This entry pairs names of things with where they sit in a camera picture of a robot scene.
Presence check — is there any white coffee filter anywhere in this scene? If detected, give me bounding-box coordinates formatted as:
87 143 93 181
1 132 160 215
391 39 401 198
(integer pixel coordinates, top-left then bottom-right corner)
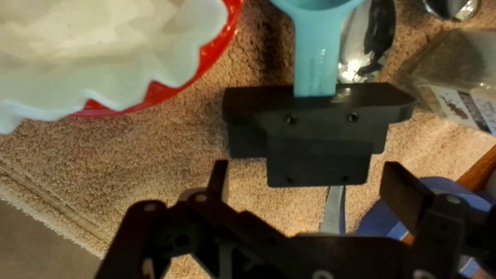
0 0 231 136

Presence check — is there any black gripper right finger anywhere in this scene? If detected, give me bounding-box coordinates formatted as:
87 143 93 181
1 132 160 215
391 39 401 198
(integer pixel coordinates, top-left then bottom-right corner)
378 160 496 279

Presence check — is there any red bowl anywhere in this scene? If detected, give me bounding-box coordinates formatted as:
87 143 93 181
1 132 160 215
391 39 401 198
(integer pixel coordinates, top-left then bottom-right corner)
67 0 246 121

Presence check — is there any metal spoon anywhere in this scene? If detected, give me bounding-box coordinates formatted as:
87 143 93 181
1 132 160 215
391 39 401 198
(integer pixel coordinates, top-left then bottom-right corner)
335 0 398 87

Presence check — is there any beige towel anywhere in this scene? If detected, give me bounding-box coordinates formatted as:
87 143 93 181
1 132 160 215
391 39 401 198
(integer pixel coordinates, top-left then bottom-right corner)
0 0 496 260

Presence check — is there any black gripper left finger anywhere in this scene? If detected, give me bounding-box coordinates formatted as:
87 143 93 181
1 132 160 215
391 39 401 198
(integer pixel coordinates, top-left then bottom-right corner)
94 160 291 279

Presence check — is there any glass salt shaker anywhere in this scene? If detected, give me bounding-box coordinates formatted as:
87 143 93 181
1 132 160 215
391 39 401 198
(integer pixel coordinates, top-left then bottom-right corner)
408 28 496 138

